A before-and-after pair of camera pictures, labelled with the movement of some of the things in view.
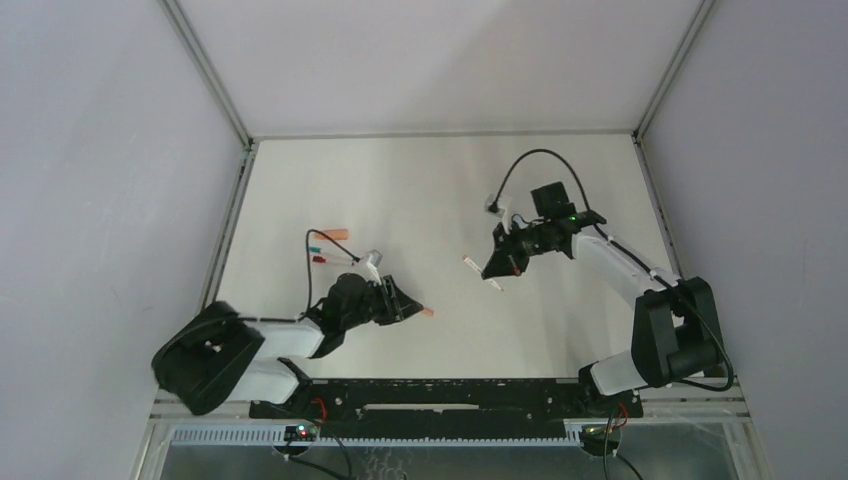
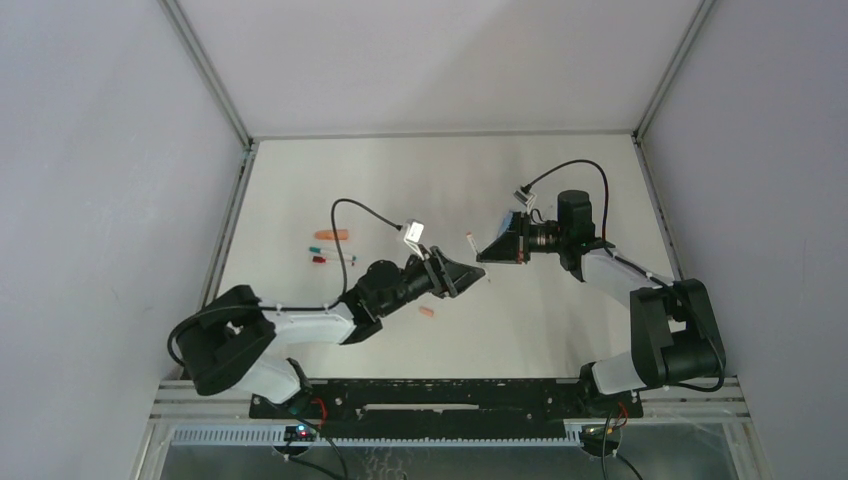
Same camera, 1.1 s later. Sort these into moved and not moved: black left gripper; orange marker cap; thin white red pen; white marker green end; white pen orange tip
Moved: white pen orange tip; black left gripper
Not moved: white marker green end; thin white red pen; orange marker cap
